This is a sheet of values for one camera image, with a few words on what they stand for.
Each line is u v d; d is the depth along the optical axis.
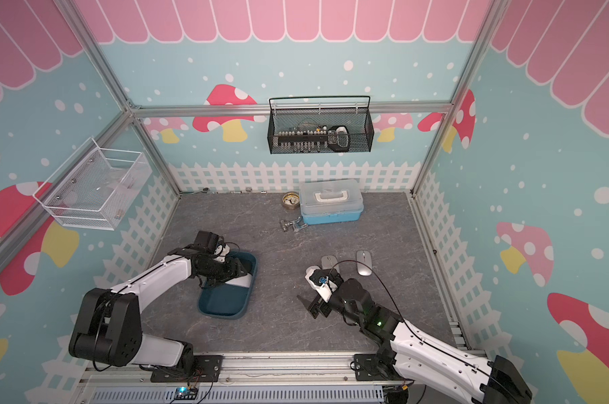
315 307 0.66
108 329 0.43
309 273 0.64
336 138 0.91
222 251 0.79
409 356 0.52
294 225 1.06
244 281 0.87
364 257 0.96
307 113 0.92
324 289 0.64
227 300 0.87
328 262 0.94
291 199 1.16
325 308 0.67
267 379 0.73
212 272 0.76
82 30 0.72
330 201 1.03
